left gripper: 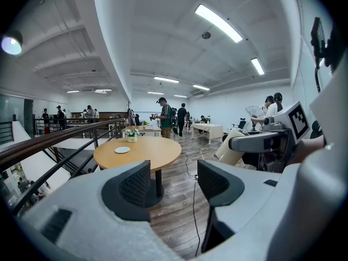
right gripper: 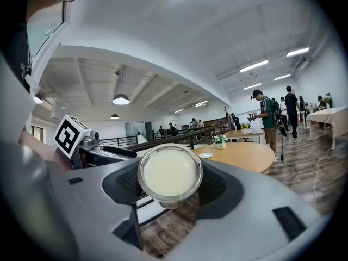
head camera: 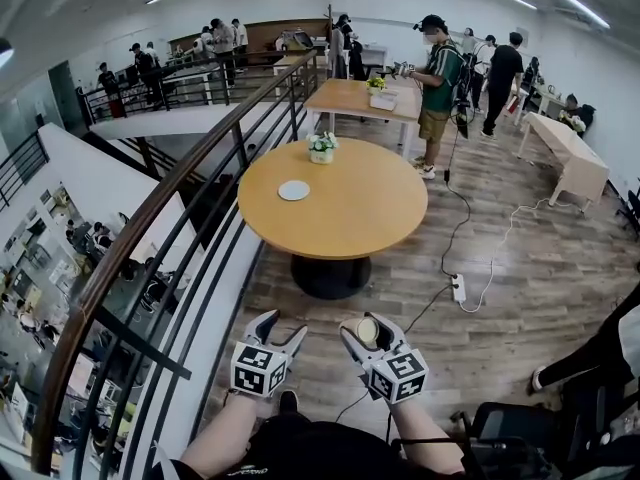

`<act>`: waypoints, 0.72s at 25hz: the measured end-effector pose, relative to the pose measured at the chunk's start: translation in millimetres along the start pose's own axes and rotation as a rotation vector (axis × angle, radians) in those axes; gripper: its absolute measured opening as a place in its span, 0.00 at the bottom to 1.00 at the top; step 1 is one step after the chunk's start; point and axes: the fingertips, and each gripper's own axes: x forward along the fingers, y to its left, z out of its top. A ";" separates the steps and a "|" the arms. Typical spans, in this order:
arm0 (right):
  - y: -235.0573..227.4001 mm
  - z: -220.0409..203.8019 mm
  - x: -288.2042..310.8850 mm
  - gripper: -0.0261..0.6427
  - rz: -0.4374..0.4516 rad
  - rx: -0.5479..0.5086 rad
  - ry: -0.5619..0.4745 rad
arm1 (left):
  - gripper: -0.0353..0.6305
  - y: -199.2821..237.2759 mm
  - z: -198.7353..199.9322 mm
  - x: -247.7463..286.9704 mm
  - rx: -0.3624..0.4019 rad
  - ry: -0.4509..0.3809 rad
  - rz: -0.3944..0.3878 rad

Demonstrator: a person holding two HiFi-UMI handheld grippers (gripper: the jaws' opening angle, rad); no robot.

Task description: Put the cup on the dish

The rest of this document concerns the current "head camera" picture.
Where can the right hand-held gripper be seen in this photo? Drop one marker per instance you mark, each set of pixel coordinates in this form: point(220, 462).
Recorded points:
point(399, 375)

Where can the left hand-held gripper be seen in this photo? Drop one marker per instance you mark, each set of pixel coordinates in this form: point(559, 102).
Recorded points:
point(257, 368)

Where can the beige cup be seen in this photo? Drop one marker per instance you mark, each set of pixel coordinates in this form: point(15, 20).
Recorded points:
point(368, 330)

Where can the white round dish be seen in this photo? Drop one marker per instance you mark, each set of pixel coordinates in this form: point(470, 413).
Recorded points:
point(294, 190)

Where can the person's right forearm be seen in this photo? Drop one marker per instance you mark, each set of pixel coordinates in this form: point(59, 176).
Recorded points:
point(425, 435)

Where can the person's left forearm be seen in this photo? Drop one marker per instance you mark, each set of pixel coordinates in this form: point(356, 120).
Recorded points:
point(225, 435)

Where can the person's black shoe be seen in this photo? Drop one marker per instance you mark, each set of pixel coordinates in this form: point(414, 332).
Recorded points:
point(288, 402)

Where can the white power strip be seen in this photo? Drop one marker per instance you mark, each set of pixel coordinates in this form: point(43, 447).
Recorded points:
point(458, 288)

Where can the person's black shirt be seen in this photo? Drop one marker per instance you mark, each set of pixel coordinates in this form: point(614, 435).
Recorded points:
point(310, 450)

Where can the round wooden table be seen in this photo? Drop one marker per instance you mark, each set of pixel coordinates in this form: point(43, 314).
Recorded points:
point(345, 203)

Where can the black metal railing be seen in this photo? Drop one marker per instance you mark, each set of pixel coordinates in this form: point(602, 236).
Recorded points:
point(165, 208)

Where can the black office chair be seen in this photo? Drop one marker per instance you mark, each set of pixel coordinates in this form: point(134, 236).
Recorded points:
point(520, 433)

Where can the white flower pot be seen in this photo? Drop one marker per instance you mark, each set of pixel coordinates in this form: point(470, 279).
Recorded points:
point(322, 148)

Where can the white box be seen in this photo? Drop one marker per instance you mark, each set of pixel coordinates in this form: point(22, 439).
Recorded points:
point(384, 100)

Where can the rectangular wooden table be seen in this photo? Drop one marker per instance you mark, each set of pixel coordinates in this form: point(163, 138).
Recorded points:
point(345, 95)

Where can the yellow flower pot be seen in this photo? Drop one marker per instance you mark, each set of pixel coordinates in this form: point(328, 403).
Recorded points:
point(375, 85)

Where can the long white desk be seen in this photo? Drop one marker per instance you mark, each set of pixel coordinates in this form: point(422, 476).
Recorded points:
point(565, 153)

